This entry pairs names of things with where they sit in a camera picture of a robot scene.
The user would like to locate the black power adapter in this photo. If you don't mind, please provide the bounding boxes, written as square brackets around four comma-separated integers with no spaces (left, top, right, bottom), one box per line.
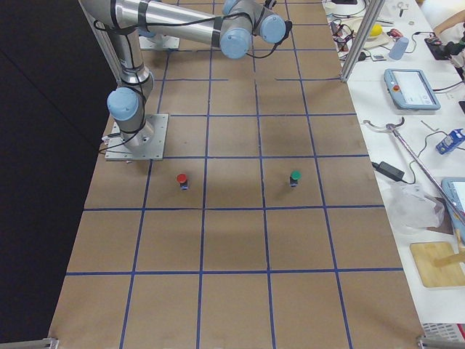
[375,161,405,182]

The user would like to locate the green push button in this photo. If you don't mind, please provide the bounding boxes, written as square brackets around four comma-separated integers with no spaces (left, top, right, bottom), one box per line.
[289,170,302,188]

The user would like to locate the white tray plate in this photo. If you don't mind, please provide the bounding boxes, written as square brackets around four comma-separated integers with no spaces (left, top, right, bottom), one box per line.
[341,17,392,49]

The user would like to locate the translucent blue cup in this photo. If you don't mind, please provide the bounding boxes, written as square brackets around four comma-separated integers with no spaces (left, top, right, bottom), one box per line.
[388,36,409,60]

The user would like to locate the aluminium frame post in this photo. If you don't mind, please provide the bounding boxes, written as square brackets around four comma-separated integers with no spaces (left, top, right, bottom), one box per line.
[340,0,385,82]

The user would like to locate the red push button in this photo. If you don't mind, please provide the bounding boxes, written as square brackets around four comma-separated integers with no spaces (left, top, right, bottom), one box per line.
[176,173,189,190]

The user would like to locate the wooden cutting board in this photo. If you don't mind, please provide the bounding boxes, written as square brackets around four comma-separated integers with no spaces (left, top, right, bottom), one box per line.
[410,241,464,288]

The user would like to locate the blue teach pendant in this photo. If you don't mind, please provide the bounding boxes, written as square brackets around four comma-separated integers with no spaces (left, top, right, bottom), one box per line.
[384,68,441,111]
[441,177,464,223]

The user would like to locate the blue small carton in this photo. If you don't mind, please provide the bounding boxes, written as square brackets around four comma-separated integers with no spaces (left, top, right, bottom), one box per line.
[436,128,464,155]

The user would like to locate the clear plastic bag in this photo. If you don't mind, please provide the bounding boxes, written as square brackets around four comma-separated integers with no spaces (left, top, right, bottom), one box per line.
[381,182,445,235]

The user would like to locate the metal reacher stick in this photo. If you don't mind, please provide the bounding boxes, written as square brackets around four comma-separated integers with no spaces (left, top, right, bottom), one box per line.
[363,117,464,223]

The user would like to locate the yellow ball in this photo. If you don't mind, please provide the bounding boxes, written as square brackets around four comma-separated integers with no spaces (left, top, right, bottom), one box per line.
[369,24,383,38]

